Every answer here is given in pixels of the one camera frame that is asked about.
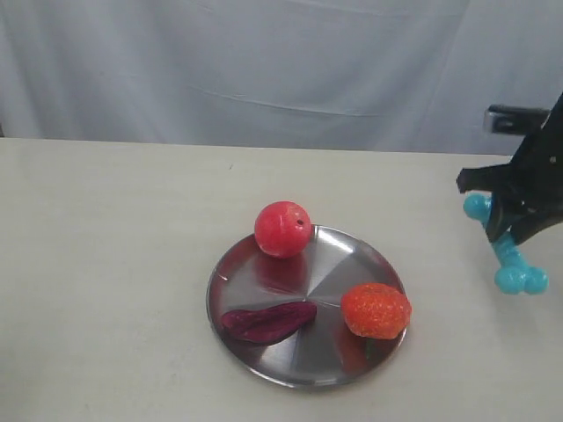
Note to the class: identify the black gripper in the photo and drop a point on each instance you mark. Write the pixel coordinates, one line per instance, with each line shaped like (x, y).
(530, 185)

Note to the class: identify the teal toy bone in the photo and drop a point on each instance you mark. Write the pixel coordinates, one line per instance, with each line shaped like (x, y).
(515, 276)

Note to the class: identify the orange toy strawberry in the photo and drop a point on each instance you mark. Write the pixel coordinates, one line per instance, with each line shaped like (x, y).
(375, 317)

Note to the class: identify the red toy apple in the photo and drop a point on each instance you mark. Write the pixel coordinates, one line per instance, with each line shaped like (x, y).
(282, 229)

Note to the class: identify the round stainless steel plate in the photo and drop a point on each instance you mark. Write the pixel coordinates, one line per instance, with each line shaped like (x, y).
(332, 262)

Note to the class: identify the purple toy sweet potato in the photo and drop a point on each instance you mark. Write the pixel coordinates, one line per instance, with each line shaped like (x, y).
(269, 325)

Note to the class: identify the white backdrop cloth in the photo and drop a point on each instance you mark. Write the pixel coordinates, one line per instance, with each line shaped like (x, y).
(370, 75)

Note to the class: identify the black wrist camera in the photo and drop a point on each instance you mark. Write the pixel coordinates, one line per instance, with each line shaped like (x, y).
(513, 120)

